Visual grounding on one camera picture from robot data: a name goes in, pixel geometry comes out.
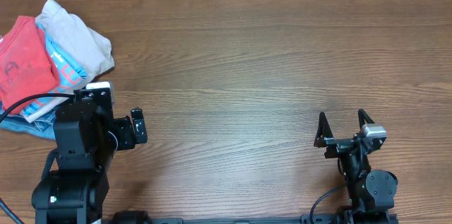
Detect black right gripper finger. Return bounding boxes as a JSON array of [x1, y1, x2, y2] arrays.
[[314, 112, 334, 148], [357, 109, 374, 128]]

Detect red printed t-shirt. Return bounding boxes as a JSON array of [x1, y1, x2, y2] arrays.
[[1, 16, 60, 110]]

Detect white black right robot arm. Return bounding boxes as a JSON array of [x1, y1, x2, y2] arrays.
[[305, 109, 398, 224]]

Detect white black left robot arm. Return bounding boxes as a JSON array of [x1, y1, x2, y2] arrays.
[[32, 88, 148, 223]]

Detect light blue folded t-shirt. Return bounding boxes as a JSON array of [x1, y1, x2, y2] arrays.
[[21, 23, 88, 122]]

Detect folded blue jeans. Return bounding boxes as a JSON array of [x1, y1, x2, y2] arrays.
[[1, 107, 58, 140]]

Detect beige folded garment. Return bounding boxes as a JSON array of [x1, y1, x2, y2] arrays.
[[24, 0, 116, 124]]

